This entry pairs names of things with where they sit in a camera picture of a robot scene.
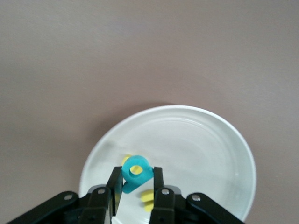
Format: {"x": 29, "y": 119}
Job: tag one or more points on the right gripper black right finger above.
{"x": 163, "y": 205}

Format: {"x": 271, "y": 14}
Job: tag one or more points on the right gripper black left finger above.
{"x": 98, "y": 205}

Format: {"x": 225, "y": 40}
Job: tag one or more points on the yellow foam letter u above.
{"x": 147, "y": 197}

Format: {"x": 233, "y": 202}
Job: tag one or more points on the teal foam letter b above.
{"x": 133, "y": 182}

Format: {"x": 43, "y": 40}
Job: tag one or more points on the yellow foam letter s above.
{"x": 126, "y": 158}

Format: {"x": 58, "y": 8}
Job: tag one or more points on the beige brown plate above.
{"x": 198, "y": 151}

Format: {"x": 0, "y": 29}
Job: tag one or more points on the brown table cover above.
{"x": 116, "y": 58}

